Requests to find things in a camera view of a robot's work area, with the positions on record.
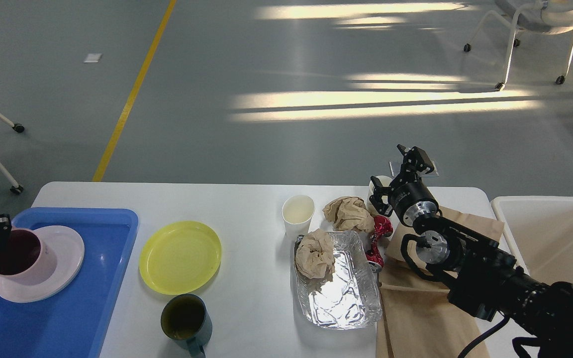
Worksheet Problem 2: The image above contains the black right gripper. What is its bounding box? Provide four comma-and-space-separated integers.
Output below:
369, 144, 439, 227

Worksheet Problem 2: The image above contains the pink mug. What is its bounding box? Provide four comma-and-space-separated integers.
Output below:
0, 228, 57, 285

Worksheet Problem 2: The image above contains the yellow round plate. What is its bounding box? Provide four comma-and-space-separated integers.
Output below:
139, 221, 222, 295

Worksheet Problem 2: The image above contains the dark green mug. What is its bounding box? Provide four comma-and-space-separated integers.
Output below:
161, 294, 213, 358

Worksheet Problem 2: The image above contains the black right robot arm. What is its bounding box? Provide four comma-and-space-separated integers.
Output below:
369, 145, 573, 358

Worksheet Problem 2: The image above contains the white paper cup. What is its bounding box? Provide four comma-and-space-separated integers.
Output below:
367, 175, 394, 216
282, 195, 315, 241

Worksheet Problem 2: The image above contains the crumpled brown paper ball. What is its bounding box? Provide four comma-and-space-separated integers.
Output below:
322, 196, 375, 233

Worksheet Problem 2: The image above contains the white round plate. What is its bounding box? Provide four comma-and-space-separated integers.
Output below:
0, 226, 86, 303

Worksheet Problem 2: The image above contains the crumpled brown paper in tray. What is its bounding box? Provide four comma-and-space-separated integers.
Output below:
294, 229, 335, 279

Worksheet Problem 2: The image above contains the blue plastic tray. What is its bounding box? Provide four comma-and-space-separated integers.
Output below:
0, 207, 138, 358

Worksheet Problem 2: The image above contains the aluminium foil tray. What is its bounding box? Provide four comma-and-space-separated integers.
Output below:
292, 231, 383, 330

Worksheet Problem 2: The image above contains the brown paper bag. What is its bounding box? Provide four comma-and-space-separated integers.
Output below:
376, 224, 480, 358

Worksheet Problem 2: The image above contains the white plastic bin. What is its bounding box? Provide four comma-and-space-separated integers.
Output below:
491, 196, 573, 284

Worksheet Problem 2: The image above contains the white chair on casters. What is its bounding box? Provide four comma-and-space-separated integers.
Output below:
463, 0, 573, 91

